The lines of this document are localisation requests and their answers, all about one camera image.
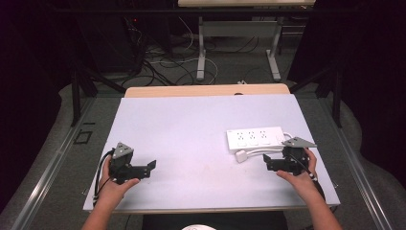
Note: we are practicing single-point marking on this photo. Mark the person's left hand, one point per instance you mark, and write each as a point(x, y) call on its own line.
point(114, 189)

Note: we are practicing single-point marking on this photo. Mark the white table cover sheet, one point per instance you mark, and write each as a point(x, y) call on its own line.
point(198, 143)

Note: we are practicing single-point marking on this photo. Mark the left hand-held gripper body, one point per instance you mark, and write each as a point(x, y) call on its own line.
point(122, 161)

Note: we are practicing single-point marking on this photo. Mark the dark equipment cabinet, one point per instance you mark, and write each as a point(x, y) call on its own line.
point(108, 41)

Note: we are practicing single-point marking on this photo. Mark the white power plug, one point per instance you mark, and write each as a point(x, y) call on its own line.
point(241, 156)

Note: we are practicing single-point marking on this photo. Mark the desk with white legs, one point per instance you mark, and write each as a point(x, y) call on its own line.
point(237, 28)

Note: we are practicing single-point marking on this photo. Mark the person's dark clothing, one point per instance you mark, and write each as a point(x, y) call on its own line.
point(214, 221)

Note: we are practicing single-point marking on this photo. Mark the white power strip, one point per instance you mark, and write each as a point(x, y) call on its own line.
point(253, 138)

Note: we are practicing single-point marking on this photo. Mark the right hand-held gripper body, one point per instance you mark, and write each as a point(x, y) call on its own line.
point(295, 158)

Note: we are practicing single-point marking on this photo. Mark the metal floor rail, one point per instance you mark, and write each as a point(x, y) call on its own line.
point(44, 179)
point(360, 179)

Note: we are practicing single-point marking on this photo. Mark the black metal stand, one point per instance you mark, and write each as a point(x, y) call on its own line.
point(335, 92)
point(79, 89)

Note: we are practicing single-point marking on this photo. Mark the square floor hatch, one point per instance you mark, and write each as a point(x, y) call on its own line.
point(83, 137)

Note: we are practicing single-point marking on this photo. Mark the person's right hand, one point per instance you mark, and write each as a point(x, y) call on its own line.
point(300, 182)

